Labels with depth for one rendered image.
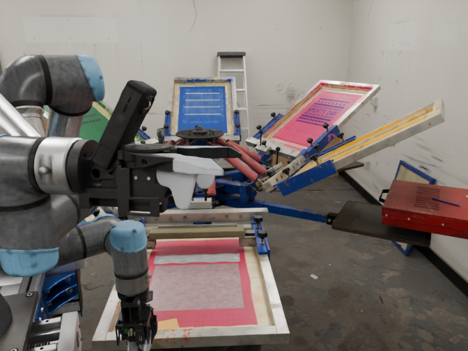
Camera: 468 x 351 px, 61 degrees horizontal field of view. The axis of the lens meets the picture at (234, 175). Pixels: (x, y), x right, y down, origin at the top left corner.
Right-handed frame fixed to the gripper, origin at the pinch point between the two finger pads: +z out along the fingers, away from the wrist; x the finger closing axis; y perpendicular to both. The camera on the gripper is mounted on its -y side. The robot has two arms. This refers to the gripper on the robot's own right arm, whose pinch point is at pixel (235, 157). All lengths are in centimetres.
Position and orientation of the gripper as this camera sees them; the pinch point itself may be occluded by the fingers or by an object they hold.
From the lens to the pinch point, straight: 48.8
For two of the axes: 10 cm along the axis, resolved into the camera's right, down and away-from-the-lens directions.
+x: -1.4, 1.7, -9.8
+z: 9.9, 0.5, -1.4
